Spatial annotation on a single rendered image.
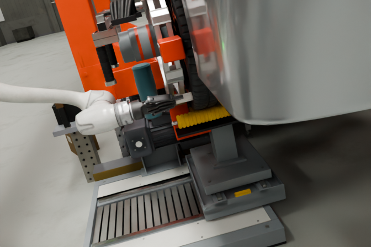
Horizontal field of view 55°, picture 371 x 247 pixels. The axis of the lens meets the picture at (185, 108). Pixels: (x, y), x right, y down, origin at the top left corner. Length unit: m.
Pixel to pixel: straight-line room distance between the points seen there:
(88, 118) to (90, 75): 0.68
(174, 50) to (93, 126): 0.42
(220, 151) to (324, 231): 0.54
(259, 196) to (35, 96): 0.98
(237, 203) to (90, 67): 1.04
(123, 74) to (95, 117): 0.69
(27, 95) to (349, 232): 1.33
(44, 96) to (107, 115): 0.26
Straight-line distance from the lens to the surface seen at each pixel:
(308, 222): 1.65
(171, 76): 1.27
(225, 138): 1.63
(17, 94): 1.38
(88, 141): 2.25
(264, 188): 1.57
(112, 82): 1.35
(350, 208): 1.73
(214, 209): 1.55
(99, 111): 1.33
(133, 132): 1.85
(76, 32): 1.96
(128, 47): 1.45
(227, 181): 1.56
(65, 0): 1.96
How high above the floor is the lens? 1.05
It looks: 19 degrees down
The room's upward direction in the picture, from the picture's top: 13 degrees counter-clockwise
